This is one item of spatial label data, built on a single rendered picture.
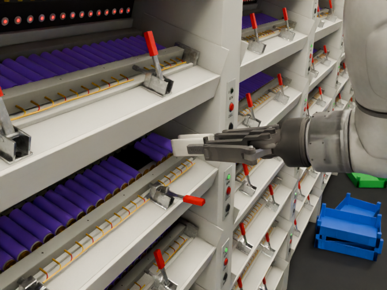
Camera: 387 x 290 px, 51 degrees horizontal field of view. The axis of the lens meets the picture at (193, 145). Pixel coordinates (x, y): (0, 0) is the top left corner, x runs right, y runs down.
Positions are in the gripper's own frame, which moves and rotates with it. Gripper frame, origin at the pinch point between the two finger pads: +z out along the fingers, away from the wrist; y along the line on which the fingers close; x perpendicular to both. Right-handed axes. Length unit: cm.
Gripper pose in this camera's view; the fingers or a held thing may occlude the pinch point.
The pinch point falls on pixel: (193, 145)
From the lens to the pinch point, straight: 69.8
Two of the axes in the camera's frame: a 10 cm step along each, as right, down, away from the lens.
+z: -8.7, 0.2, 5.0
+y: -4.7, 3.3, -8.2
